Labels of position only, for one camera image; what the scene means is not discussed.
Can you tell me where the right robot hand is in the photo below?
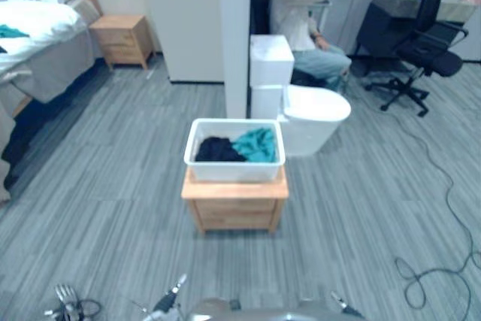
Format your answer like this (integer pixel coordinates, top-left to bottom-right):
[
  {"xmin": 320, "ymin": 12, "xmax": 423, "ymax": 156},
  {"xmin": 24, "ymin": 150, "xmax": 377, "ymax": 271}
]
[{"xmin": 330, "ymin": 290, "xmax": 368, "ymax": 321}]

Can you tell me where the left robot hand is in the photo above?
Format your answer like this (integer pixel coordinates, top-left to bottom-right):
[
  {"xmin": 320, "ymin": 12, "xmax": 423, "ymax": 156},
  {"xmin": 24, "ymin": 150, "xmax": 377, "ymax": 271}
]
[{"xmin": 142, "ymin": 273, "xmax": 188, "ymax": 321}]

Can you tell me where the white plastic laundry basket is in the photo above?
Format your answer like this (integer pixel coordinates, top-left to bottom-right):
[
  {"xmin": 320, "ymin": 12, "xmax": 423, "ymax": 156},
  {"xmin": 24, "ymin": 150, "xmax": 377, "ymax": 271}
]
[{"xmin": 183, "ymin": 117, "xmax": 286, "ymax": 183}]

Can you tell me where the black garment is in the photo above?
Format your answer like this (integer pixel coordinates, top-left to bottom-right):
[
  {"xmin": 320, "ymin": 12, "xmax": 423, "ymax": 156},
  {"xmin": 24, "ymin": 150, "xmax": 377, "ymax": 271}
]
[{"xmin": 194, "ymin": 136, "xmax": 247, "ymax": 163}]

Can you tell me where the teal garment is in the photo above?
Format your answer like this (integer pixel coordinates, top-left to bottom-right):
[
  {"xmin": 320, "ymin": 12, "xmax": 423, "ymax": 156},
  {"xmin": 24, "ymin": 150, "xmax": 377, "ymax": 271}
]
[{"xmin": 231, "ymin": 127, "xmax": 279, "ymax": 164}]

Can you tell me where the silver robot torso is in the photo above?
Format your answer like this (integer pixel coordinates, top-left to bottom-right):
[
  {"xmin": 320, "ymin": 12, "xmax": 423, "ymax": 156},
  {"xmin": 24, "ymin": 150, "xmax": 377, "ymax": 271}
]
[{"xmin": 186, "ymin": 297, "xmax": 340, "ymax": 321}]

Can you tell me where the silver metal device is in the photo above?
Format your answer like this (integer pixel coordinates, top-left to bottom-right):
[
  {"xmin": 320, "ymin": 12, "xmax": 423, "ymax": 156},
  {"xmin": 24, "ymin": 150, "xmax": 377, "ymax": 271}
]
[{"xmin": 44, "ymin": 283, "xmax": 80, "ymax": 321}]

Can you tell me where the wooden nightstand with drawers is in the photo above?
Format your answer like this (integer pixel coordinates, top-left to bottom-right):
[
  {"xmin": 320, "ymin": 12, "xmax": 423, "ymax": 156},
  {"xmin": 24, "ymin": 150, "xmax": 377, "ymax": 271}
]
[
  {"xmin": 180, "ymin": 168, "xmax": 290, "ymax": 235},
  {"xmin": 88, "ymin": 14, "xmax": 156, "ymax": 71}
]

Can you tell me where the white toilet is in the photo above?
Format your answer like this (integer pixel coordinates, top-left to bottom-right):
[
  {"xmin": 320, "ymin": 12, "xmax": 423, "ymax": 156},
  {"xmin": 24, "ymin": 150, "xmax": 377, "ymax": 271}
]
[{"xmin": 249, "ymin": 34, "xmax": 352, "ymax": 157}]

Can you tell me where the grey bed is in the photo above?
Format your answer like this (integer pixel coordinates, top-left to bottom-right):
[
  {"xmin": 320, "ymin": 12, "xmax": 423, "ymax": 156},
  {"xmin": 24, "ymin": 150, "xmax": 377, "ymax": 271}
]
[{"xmin": 0, "ymin": 0, "xmax": 101, "ymax": 202}]

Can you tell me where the dark cabinet with stone top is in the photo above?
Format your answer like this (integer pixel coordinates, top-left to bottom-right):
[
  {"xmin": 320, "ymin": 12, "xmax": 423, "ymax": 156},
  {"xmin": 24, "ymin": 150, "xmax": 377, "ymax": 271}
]
[{"xmin": 354, "ymin": 0, "xmax": 477, "ymax": 60}]

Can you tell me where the person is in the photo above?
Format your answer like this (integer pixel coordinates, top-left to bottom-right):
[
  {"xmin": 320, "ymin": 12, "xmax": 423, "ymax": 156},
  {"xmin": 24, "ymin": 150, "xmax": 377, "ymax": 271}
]
[{"xmin": 269, "ymin": 0, "xmax": 353, "ymax": 92}]

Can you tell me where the white duvet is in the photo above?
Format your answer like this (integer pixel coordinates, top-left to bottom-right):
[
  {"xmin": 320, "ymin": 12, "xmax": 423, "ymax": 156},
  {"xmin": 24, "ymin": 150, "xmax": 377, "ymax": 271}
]
[{"xmin": 0, "ymin": 0, "xmax": 84, "ymax": 74}]

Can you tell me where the teal cloth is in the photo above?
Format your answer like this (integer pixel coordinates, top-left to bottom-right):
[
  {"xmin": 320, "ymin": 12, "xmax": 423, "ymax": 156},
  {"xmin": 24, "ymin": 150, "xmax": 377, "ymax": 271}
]
[{"xmin": 0, "ymin": 23, "xmax": 31, "ymax": 40}]

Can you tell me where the black chair backrest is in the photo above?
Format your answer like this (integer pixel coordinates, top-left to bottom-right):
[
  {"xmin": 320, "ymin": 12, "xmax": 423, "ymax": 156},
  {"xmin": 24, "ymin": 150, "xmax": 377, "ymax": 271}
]
[{"xmin": 250, "ymin": 0, "xmax": 274, "ymax": 35}]

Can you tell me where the black swivel office chair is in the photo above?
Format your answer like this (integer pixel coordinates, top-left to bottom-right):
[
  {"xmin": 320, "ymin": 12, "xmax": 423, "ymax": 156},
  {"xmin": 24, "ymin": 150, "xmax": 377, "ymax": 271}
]
[{"xmin": 365, "ymin": 0, "xmax": 470, "ymax": 117}]

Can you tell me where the dark floor cable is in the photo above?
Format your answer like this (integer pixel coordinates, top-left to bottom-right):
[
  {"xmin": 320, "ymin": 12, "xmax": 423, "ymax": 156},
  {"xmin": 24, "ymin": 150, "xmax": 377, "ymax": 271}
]
[{"xmin": 352, "ymin": 83, "xmax": 481, "ymax": 313}]

